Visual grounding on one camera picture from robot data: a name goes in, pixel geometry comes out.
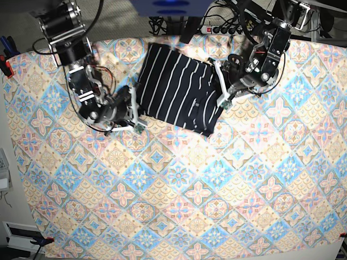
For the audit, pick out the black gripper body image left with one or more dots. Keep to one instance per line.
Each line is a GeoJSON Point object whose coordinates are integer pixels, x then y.
{"type": "Point", "coordinates": [116, 110]}

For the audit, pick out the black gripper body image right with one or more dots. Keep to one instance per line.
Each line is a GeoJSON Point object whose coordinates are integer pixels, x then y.
{"type": "Point", "coordinates": [239, 82]}

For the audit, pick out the navy white striped T-shirt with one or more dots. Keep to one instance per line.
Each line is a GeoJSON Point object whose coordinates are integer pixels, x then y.
{"type": "Point", "coordinates": [179, 90]}

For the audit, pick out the white power strip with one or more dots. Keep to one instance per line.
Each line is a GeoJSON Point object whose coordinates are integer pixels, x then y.
{"type": "Point", "coordinates": [225, 29]}

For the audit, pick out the patterned tile tablecloth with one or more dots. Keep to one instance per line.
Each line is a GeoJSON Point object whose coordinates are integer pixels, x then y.
{"type": "Point", "coordinates": [271, 179]}

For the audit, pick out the red black clamp upper left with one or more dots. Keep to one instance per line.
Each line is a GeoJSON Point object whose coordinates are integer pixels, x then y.
{"type": "Point", "coordinates": [10, 50]}

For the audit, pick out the white device left edge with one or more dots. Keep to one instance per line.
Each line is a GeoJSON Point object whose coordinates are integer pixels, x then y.
{"type": "Point", "coordinates": [5, 177]}

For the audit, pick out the blue black clamp lower left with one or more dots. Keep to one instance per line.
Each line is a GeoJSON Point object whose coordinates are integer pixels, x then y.
{"type": "Point", "coordinates": [41, 241]}

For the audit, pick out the white box lower left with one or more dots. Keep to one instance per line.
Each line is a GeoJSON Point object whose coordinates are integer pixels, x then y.
{"type": "Point", "coordinates": [19, 236]}

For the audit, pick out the black center post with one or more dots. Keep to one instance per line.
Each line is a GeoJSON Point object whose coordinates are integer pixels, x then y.
{"type": "Point", "coordinates": [191, 27]}

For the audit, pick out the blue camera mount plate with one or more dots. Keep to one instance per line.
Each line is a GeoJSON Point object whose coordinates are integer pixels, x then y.
{"type": "Point", "coordinates": [151, 8]}

